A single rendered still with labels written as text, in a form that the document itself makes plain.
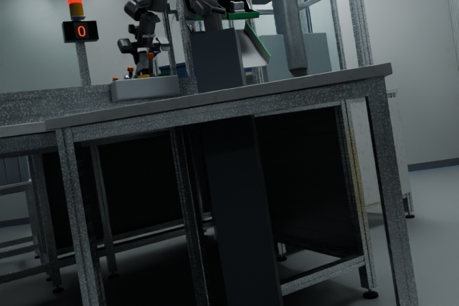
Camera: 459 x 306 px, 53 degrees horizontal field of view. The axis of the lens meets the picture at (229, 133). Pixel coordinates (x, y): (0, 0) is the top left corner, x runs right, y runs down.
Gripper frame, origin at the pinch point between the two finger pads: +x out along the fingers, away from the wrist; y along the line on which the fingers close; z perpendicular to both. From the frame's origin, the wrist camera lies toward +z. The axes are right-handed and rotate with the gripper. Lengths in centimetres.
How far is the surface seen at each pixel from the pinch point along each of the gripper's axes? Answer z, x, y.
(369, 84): -74, -42, -28
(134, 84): -27.1, -9.5, 13.1
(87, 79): 5.5, 13.3, 18.7
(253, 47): -1.1, -1.6, -47.6
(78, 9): 21.2, -7.2, 18.6
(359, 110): 7, 57, -150
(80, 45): 14.9, 4.2, 19.2
